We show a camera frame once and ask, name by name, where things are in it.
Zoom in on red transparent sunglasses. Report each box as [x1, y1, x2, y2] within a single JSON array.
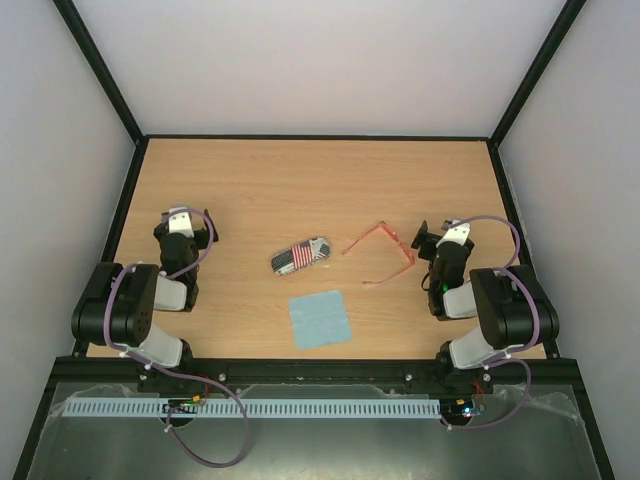
[[341, 221, 416, 286]]

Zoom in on flag print glasses case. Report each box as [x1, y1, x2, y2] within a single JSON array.
[[271, 237, 331, 276]]

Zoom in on light blue cleaning cloth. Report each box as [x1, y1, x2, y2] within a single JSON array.
[[288, 290, 352, 350]]

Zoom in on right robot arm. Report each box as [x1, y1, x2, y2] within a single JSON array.
[[411, 215, 559, 392]]

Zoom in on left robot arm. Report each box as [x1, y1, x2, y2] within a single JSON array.
[[71, 206, 219, 381]]

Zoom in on right electronics board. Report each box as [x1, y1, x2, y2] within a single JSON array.
[[440, 394, 486, 418]]

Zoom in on electronics board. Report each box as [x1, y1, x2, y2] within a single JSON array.
[[440, 394, 486, 418], [161, 395, 207, 415]]

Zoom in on left electronics board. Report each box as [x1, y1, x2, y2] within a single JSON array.
[[161, 395, 207, 415]]

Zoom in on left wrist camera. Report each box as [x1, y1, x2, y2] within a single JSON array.
[[167, 205, 194, 238]]

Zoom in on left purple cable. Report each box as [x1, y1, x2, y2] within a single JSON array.
[[102, 208, 250, 468]]

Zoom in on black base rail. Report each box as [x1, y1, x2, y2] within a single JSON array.
[[134, 357, 496, 396]]

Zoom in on light blue slotted cable duct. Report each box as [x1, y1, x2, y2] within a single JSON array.
[[62, 397, 441, 419]]

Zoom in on black aluminium frame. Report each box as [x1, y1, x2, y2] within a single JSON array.
[[13, 0, 614, 479]]

